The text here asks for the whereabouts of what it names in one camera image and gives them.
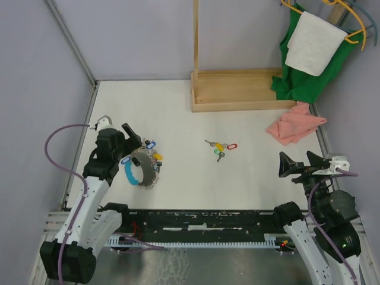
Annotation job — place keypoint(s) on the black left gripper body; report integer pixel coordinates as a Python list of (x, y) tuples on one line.
[(123, 146)]

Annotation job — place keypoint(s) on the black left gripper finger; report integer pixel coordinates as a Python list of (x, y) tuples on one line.
[(131, 145), (131, 133)]

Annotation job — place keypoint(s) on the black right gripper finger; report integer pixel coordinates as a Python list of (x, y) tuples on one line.
[(317, 162), (288, 166)]

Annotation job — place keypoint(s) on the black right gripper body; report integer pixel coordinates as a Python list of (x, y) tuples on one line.
[(311, 175)]

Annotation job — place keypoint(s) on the metal keyring organizer blue handle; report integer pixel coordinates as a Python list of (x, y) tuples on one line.
[(139, 167)]

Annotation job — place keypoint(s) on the key with red tag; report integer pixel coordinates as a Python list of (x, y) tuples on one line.
[(230, 146)]

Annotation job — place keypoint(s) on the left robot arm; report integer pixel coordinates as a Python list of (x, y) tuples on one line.
[(72, 255)]

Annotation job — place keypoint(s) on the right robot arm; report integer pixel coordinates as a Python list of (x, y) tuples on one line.
[(325, 237)]

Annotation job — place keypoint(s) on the blue key tag on organizer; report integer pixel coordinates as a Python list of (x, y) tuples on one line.
[(151, 145)]

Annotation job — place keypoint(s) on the yellow key tag on organizer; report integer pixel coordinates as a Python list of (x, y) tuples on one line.
[(158, 156)]

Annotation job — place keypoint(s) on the black key tag on organizer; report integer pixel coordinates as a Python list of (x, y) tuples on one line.
[(157, 166)]

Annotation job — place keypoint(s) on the pink cloth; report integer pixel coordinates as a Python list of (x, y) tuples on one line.
[(295, 124)]

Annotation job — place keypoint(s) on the key with green tag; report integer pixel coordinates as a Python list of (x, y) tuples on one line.
[(220, 154)]

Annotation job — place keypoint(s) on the key with yellow tag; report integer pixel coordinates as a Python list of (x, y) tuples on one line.
[(217, 145)]

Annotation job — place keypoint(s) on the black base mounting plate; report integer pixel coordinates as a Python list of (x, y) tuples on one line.
[(145, 222)]

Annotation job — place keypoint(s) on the green shirt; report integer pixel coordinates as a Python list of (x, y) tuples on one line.
[(300, 86)]

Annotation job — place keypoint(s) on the white towel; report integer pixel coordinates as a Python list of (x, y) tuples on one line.
[(313, 44)]

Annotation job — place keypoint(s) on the teal clothes hanger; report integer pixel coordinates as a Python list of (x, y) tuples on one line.
[(369, 22)]

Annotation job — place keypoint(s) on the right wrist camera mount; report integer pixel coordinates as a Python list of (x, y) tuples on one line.
[(339, 162)]

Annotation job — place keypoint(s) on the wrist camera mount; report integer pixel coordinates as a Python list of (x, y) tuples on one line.
[(104, 122), (339, 162)]

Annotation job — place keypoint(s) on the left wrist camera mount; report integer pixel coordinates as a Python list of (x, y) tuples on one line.
[(104, 122)]

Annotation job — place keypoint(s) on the wooden rack frame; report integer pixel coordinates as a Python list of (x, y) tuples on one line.
[(232, 89)]

